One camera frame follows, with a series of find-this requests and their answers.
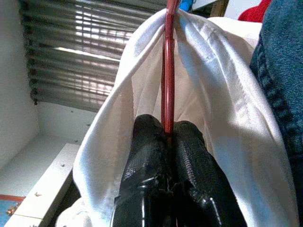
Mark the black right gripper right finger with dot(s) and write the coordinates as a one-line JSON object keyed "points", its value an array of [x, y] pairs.
{"points": [[201, 184]]}

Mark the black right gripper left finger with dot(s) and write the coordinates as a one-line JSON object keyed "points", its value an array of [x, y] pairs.
{"points": [[146, 165]]}

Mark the white shirt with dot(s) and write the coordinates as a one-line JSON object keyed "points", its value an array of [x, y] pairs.
{"points": [[225, 106]]}

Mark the dark red plastic hanger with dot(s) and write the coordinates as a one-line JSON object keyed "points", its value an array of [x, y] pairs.
{"points": [[168, 82]]}

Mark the white ledge board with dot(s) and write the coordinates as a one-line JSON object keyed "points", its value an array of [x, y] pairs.
{"points": [[42, 184]]}

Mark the grey window blind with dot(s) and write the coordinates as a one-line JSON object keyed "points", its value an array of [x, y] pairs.
{"points": [[71, 71]]}

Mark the blue mat red border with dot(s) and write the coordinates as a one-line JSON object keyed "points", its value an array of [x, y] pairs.
{"points": [[9, 208]]}

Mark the person leg blue jeans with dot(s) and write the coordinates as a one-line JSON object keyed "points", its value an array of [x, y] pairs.
{"points": [[281, 59]]}

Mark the blue plastic object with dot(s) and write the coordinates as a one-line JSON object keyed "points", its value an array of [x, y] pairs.
{"points": [[188, 4]]}

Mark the red garment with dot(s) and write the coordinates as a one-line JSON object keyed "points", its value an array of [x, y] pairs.
{"points": [[254, 13]]}

